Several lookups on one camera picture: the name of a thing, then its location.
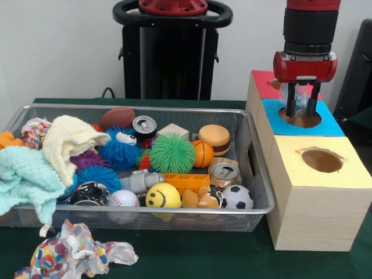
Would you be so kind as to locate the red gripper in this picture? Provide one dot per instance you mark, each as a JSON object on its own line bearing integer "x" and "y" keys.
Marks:
{"x": 305, "y": 68}

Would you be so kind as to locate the small clear plastic container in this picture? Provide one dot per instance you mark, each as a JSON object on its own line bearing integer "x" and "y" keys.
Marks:
{"x": 302, "y": 97}

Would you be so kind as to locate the brown toy football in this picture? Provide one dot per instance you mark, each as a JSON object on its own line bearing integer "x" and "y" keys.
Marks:
{"x": 116, "y": 116}

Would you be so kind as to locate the cream white cloth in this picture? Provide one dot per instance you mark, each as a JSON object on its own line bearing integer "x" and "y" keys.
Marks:
{"x": 67, "y": 136}

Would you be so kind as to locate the colourful dotted cloth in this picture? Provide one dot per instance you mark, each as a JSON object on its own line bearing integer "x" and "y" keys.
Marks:
{"x": 72, "y": 253}

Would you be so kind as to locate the mint green cloth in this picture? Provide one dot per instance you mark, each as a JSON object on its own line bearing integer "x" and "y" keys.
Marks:
{"x": 23, "y": 174}

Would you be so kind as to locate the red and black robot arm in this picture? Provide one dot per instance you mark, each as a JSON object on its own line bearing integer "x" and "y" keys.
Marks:
{"x": 309, "y": 29}

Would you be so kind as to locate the shallow mesh bin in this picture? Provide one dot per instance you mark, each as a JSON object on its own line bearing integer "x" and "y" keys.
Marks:
{"x": 232, "y": 139}

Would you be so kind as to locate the wooden box with three holes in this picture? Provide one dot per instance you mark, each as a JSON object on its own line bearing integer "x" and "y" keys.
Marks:
{"x": 314, "y": 218}

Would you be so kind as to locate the black upright panel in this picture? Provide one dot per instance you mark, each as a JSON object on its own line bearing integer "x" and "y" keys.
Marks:
{"x": 357, "y": 72}

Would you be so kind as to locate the dark green table cloth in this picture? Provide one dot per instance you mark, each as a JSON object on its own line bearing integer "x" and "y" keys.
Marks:
{"x": 364, "y": 119}
{"x": 203, "y": 255}

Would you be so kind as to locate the toy hamburger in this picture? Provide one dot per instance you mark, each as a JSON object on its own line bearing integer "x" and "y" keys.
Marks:
{"x": 214, "y": 139}

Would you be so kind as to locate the orange toy basketball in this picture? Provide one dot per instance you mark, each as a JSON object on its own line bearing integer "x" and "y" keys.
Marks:
{"x": 203, "y": 154}

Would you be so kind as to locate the black and white soccer ball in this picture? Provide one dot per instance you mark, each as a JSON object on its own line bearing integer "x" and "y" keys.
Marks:
{"x": 237, "y": 197}

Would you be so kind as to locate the green spiky ball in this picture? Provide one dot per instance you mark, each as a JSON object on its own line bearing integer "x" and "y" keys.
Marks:
{"x": 173, "y": 152}

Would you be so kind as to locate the dark pull-tab can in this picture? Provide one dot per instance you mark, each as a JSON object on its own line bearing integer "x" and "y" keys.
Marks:
{"x": 144, "y": 125}

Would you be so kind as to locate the yellow ball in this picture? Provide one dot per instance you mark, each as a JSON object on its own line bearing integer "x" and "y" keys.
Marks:
{"x": 162, "y": 196}

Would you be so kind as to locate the blue spiky ball with eyes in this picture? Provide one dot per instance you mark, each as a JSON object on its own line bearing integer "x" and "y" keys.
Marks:
{"x": 119, "y": 148}

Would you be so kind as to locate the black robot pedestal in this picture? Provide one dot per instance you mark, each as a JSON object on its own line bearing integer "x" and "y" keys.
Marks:
{"x": 174, "y": 72}

